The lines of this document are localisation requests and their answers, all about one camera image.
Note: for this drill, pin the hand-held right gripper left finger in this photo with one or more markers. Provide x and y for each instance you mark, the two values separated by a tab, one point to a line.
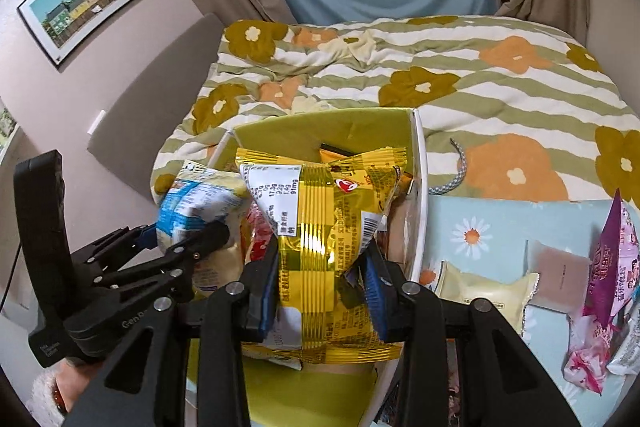
264	302

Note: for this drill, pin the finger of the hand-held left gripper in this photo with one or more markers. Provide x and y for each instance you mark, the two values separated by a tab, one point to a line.
115	244
185	252

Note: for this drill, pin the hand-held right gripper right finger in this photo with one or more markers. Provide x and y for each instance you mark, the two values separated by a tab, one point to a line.
375	302

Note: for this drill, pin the gold checkered snack packet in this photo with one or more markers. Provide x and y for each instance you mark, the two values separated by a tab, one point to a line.
325	227

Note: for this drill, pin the green cardboard box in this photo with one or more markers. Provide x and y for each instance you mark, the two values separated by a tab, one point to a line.
280	132

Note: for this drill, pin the person's left forearm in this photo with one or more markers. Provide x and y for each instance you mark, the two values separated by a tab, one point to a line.
47	389

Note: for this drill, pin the red snack packet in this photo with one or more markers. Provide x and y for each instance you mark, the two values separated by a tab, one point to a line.
255	234

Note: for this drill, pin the cream bread packet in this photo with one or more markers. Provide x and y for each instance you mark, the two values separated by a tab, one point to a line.
480	292

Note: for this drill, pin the light blue daisy tablecloth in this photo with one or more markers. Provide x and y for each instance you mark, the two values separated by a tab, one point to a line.
500	217

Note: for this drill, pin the grey headboard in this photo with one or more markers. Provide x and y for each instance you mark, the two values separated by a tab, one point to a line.
160	87

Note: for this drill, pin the clear brown biscuit packet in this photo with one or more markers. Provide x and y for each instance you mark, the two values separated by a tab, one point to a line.
557	274

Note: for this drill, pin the pink white crumpled packet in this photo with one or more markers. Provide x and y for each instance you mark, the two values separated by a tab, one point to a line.
587	357

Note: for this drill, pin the striped floral blanket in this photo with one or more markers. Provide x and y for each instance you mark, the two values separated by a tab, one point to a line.
490	107

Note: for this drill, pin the purple triangular snack packet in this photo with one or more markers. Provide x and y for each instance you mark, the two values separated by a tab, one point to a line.
612	247

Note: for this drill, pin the small framed wall picture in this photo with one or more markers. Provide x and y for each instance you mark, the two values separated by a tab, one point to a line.
6	127

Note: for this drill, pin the white wall socket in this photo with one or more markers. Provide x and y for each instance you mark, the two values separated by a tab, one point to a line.
97	122

